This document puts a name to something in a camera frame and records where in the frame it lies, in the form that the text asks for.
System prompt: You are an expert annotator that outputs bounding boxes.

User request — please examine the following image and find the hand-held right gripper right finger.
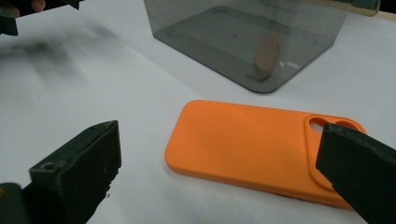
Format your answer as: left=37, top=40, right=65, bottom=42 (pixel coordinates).
left=316, top=121, right=396, bottom=224

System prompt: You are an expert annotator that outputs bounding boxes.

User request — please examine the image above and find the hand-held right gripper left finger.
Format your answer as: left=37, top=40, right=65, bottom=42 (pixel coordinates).
left=29, top=120, right=122, bottom=224

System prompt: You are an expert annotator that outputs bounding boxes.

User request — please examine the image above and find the orange phone case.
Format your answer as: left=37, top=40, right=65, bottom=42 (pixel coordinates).
left=163, top=99, right=368, bottom=210

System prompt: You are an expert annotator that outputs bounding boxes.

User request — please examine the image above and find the grey transparent plastic box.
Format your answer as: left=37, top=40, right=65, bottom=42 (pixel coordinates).
left=143, top=0, right=381, bottom=94

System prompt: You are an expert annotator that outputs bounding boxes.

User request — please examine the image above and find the white table board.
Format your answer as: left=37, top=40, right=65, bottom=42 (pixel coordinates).
left=0, top=0, right=396, bottom=224

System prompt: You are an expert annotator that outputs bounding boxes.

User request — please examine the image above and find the wooden table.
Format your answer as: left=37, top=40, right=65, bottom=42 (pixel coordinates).
left=377, top=11, right=396, bottom=22

